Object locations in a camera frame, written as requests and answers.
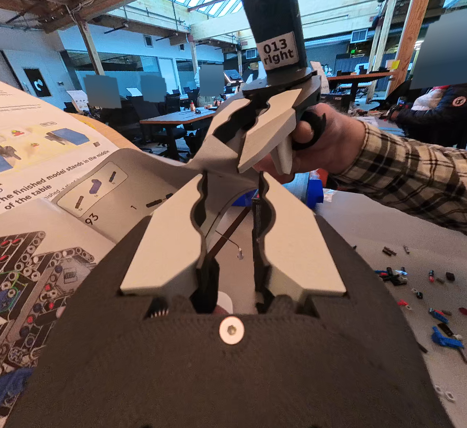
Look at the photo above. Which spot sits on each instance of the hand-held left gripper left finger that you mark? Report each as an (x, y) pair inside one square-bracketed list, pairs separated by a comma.
[(164, 253)]

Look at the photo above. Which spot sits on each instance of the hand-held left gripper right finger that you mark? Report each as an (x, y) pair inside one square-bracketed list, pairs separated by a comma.
[(302, 253)]

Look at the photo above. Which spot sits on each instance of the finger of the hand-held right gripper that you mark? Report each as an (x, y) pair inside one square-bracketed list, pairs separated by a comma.
[(219, 150), (270, 125)]

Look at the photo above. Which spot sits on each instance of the instruction booklet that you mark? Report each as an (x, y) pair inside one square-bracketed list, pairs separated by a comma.
[(109, 216)]

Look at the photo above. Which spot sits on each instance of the blue angled holed beam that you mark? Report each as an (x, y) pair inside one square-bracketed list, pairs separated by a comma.
[(443, 341)]

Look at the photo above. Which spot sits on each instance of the person's right forearm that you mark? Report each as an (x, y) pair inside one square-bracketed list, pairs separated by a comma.
[(408, 172)]

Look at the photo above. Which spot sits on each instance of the brown top office desk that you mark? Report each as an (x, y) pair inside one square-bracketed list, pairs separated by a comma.
[(175, 118)]

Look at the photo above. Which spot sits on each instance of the grey desk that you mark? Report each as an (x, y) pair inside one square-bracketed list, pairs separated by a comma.
[(365, 223)]

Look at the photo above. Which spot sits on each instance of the tall brown top desk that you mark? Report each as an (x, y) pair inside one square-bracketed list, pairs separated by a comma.
[(357, 76)]

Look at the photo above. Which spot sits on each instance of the printed task instruction sheet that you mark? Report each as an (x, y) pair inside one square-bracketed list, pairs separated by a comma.
[(36, 165)]

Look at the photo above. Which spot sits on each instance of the person's right hand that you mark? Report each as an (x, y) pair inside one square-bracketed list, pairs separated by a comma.
[(335, 139)]

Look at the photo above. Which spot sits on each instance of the studio light panel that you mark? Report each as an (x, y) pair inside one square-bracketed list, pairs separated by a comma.
[(233, 76)]

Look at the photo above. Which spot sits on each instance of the blue storage bin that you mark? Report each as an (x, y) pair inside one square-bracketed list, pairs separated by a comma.
[(313, 191)]

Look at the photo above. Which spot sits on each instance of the clear plastic wrapper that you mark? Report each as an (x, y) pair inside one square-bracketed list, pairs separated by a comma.
[(329, 194)]

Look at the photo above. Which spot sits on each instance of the cardboard sign board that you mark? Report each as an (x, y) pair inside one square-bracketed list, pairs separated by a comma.
[(318, 74)]

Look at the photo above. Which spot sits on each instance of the black pin connector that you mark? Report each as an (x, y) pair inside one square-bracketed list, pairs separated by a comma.
[(389, 251)]

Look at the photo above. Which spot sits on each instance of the small black brick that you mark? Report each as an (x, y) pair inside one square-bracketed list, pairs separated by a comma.
[(450, 276)]

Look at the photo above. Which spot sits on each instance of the blue flame print panel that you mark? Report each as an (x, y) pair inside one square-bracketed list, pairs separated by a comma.
[(14, 384)]

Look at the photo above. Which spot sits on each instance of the white wall vent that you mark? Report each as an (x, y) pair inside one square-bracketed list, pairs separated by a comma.
[(359, 36)]

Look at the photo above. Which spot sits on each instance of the wooden post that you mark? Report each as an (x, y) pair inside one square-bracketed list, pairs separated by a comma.
[(416, 15)]

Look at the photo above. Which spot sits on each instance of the black wall sign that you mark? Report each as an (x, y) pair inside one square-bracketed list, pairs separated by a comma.
[(36, 83)]

